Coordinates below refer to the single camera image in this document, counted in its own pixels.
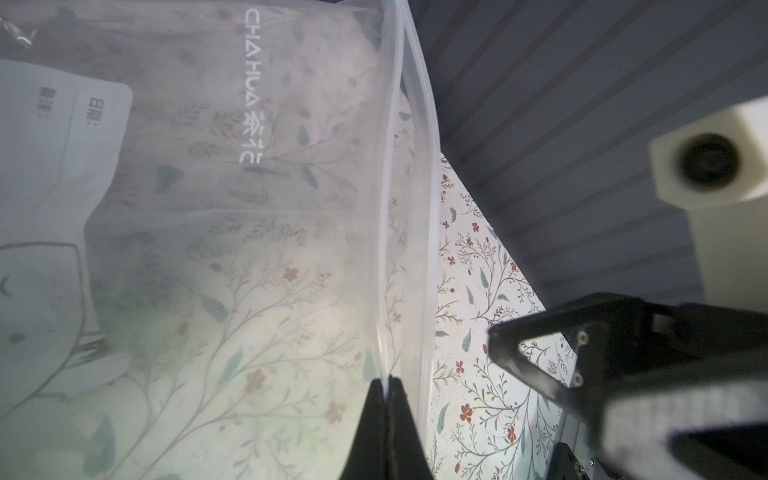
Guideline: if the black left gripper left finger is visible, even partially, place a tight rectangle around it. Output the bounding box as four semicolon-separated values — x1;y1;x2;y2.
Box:
340;379;390;480

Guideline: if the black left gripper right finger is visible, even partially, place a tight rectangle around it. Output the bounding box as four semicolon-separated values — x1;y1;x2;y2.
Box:
388;376;434;480

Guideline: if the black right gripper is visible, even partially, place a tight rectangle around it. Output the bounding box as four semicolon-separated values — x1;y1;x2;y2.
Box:
488;292;767;479

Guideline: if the clear zip top bag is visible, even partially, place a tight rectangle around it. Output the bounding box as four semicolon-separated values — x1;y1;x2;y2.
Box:
1;1;439;479

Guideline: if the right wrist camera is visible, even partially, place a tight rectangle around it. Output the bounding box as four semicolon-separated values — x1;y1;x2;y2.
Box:
649;97;767;313

